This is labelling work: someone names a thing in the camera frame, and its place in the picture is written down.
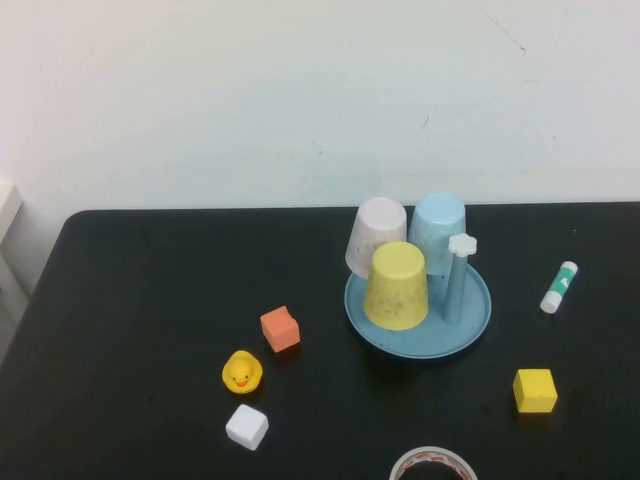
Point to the light blue plastic cup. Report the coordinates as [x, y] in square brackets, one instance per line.
[437, 220]

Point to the blue cup stand with pegs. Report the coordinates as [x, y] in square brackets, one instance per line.
[425, 342]

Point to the clear tape roll red print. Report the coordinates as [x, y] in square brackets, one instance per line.
[400, 462]

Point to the white plastic cup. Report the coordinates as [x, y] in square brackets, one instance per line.
[375, 230]

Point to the yellow rubber duck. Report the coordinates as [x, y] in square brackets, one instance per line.
[241, 375]

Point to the yellow plastic cup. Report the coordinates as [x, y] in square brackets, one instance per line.
[395, 295]

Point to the white foam cube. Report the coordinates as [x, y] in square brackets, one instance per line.
[246, 427]

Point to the yellow foam cube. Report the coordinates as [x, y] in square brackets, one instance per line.
[535, 392]

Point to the white green glue stick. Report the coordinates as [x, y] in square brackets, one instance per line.
[559, 287]

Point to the orange foam cube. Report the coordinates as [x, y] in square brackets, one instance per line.
[280, 330]

